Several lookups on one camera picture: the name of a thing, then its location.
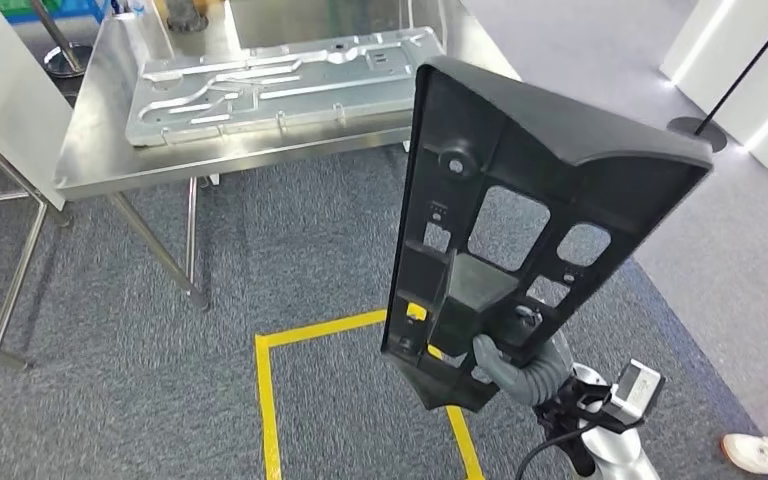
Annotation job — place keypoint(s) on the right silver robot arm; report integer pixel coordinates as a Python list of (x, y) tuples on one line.
[(616, 457)]

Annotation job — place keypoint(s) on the person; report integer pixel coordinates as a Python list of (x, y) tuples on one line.
[(755, 456)]

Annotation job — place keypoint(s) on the white lit counter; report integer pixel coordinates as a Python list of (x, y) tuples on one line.
[(755, 86)]

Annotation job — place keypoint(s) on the blue storage rack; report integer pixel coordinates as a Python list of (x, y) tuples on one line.
[(79, 10)]

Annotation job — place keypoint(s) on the white panel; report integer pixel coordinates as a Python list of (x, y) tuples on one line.
[(0, 79)]

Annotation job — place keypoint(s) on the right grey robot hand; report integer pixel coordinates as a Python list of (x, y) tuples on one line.
[(493, 364)]

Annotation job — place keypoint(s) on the black plastic frame part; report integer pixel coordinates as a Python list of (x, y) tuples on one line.
[(556, 132)]

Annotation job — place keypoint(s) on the stamped sheet metal plate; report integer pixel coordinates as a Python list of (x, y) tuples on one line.
[(291, 99)]

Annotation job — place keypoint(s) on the black disc-base stanchion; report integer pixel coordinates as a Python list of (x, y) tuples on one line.
[(695, 132)]

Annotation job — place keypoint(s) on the green plastic bin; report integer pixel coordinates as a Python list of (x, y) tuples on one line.
[(26, 5)]

